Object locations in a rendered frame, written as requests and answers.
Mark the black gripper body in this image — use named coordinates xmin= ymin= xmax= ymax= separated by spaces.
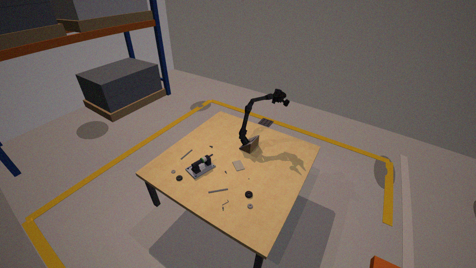
xmin=273 ymin=91 xmax=286 ymax=103

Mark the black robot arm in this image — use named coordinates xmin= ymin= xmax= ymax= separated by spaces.
xmin=239 ymin=89 xmax=286 ymax=145

